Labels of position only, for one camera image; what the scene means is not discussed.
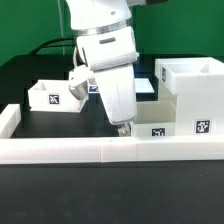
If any white marker tag sheet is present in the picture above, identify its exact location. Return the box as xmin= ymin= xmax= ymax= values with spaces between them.
xmin=88 ymin=78 xmax=154 ymax=94

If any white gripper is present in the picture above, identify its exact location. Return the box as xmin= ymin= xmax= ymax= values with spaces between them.
xmin=94 ymin=64 xmax=137 ymax=136

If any white drawer cabinet box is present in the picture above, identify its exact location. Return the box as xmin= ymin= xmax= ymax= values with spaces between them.
xmin=155 ymin=57 xmax=224 ymax=136

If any white U-shaped barrier frame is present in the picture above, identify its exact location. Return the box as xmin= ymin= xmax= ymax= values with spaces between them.
xmin=0 ymin=104 xmax=224 ymax=164

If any white drawer tray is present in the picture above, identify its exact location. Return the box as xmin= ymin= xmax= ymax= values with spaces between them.
xmin=28 ymin=80 xmax=88 ymax=113
xmin=130 ymin=99 xmax=177 ymax=138

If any white front drawer tray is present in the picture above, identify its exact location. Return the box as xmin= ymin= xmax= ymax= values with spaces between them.
xmin=130 ymin=99 xmax=177 ymax=138

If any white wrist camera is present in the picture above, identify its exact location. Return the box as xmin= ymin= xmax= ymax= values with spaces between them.
xmin=69 ymin=65 xmax=95 ymax=100

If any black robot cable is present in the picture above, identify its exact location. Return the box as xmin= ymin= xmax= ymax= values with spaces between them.
xmin=29 ymin=36 xmax=78 ymax=56

